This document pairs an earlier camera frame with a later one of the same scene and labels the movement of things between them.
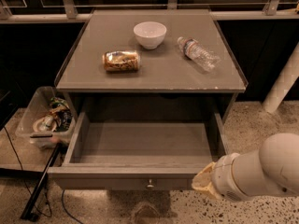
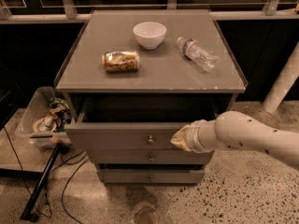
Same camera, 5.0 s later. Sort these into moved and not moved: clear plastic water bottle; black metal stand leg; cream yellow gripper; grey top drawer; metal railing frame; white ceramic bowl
Moved: cream yellow gripper; grey top drawer
Not moved: black metal stand leg; white ceramic bowl; metal railing frame; clear plastic water bottle
